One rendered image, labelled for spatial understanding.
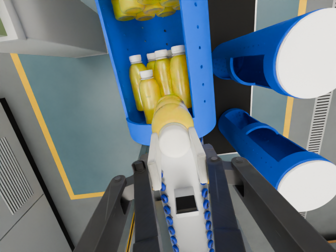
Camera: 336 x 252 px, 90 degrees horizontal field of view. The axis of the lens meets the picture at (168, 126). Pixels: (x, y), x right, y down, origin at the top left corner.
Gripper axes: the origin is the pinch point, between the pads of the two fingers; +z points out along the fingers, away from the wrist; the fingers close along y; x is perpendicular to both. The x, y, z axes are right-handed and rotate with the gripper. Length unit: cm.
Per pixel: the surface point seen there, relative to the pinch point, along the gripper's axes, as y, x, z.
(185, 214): -1, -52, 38
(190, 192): 3, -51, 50
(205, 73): 9.9, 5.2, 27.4
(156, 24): 0, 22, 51
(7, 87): -147, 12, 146
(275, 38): 40, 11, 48
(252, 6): 72, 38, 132
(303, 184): 52, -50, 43
